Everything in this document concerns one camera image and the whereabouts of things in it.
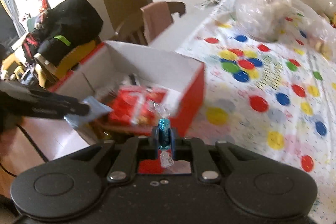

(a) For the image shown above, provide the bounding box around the black bag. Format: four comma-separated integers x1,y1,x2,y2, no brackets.
25,0,103,67

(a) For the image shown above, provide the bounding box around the balloon print tablecloth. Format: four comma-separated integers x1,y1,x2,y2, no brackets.
175,0,336,216

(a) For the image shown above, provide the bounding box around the yellow furniture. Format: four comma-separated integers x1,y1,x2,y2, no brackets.
34,39,105,83

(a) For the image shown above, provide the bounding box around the pink cloth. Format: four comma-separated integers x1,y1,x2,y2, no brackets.
140,1,174,43

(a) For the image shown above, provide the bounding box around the black cable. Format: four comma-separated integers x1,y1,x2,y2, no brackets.
16,123,50,163

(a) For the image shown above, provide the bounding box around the red cardboard box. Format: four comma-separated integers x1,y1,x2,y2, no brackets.
47,40,205,174

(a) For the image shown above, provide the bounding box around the clear plastic bag with buns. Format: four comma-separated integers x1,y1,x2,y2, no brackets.
286,0,336,56

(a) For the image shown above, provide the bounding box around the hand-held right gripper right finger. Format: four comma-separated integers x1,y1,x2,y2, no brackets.
168,130,263,184

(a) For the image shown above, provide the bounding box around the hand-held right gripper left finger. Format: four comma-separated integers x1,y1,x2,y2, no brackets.
71,127,159,180

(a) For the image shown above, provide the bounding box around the red snack packet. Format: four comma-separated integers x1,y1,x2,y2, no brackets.
108,85,170,128

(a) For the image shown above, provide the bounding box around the blue candy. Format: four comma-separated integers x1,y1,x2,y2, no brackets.
152,102,176,168

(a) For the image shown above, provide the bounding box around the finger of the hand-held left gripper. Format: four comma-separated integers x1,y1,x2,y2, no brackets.
16,109,92,128
26,90,113,116

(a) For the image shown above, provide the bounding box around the large clear plastic bag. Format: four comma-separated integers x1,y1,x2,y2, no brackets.
231,0,289,42

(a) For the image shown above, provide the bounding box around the wooden chair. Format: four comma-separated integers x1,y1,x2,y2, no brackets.
110,1,187,46

